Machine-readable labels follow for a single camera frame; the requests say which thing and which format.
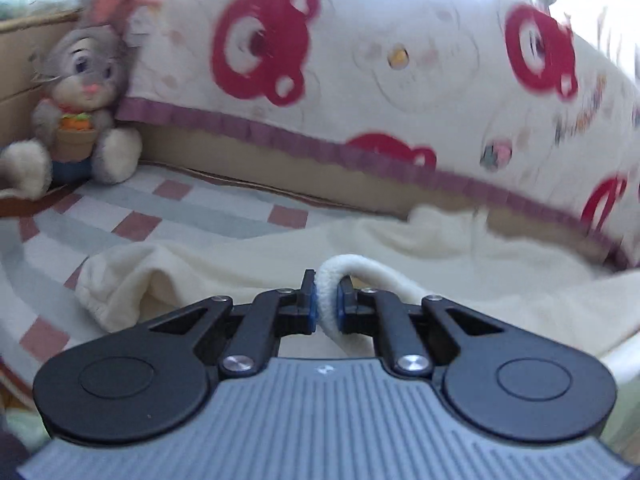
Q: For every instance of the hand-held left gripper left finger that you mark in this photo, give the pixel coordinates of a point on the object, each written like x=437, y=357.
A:
x=312, y=305

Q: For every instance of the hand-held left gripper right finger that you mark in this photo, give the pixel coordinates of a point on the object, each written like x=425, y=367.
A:
x=342, y=305

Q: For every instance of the cream fleece garment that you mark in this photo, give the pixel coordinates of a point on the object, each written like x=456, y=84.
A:
x=450, y=270

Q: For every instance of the tan board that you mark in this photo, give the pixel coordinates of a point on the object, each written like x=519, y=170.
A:
x=280, y=170

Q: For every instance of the checkered bed sheet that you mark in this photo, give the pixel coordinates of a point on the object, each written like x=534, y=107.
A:
x=150, y=200

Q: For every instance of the bear print blanket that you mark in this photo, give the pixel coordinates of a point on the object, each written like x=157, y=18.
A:
x=400, y=85

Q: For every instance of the grey rabbit plush toy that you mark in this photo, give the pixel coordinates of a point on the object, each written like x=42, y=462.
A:
x=82, y=67

